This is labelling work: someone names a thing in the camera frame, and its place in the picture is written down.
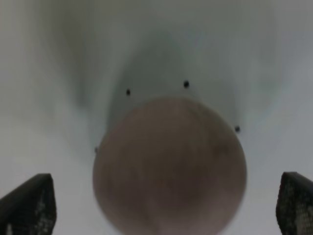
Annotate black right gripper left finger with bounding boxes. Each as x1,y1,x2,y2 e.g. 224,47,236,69
0,173,57,235

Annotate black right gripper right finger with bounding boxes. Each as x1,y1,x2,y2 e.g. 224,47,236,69
276,172,313,235

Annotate pink peach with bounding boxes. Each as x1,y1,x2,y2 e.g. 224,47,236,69
93,97,247,235

